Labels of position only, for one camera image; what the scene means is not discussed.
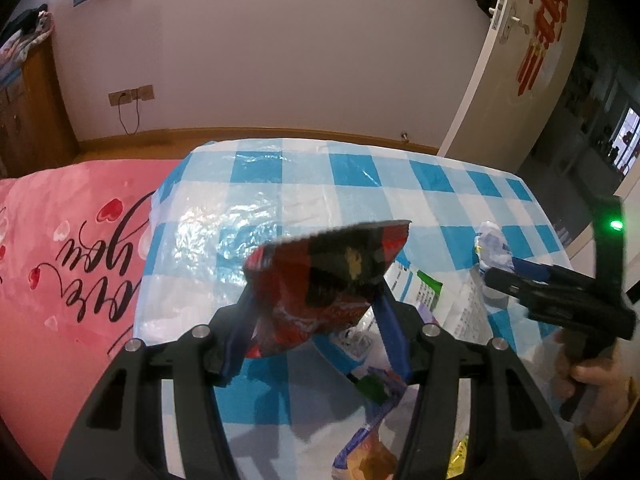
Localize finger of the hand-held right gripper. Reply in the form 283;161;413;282
483;266;538;307
510;257;598;286

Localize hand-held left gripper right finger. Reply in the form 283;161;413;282
372;285;581;480

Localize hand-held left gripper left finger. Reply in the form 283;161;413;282
52;285;261;480

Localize blue white wrapper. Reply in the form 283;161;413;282
474;220;516;273

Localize white tissue packet green ends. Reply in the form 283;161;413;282
320;257;446;378

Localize red black snack wrapper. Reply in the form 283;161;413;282
242;219;412;361

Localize person's right forearm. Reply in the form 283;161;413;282
575;400;640;480

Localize person's right hand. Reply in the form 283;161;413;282
549;334;633;441

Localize green purple wrapper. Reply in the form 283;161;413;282
350;365;408;407

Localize blue orange snack wrapper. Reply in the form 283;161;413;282
331;394;407;480

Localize yellow wrapper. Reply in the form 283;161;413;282
444;435;471;480

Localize lit screen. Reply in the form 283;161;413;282
611;106;640;177

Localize blue white checked tablecloth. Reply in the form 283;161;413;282
132;137;576;480

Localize white door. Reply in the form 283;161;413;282
439;0;592;173

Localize pink printed bedsheet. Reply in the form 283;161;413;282
0;157;183;480

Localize wooden baseboard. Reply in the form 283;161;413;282
75;127;441;162

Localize red door decoration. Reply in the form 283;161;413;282
515;0;572;97

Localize wooden cabinet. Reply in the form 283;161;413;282
0;35;80;177

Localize pile of clothes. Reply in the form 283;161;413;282
0;5;54;82

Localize socket cable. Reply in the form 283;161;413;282
117;91;142;135

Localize metal door handle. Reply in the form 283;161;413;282
489;0;532;45

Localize wall socket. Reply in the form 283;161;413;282
108;85;156;107

